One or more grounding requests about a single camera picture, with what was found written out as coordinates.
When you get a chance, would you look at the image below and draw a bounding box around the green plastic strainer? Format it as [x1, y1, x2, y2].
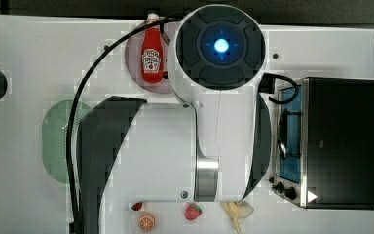
[42, 99, 73, 183]

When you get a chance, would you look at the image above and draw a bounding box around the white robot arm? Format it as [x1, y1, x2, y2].
[76, 5, 271, 234]

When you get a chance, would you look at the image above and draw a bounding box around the red ketchup bottle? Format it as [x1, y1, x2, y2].
[140, 25, 164, 84]

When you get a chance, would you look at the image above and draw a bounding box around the grey round plate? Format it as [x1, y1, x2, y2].
[125, 26, 171, 95]

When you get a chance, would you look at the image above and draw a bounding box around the strawberry toy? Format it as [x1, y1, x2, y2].
[184, 203, 203, 221]

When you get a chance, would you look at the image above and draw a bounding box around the small red fruit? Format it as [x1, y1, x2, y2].
[131, 202, 143, 211]

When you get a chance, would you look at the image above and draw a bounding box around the peeled banana toy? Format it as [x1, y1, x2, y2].
[222, 201, 254, 234]

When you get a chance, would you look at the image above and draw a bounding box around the orange slice toy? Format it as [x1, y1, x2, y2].
[138, 213, 156, 232]

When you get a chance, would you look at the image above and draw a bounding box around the black toaster oven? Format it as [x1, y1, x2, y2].
[269, 77, 374, 210]

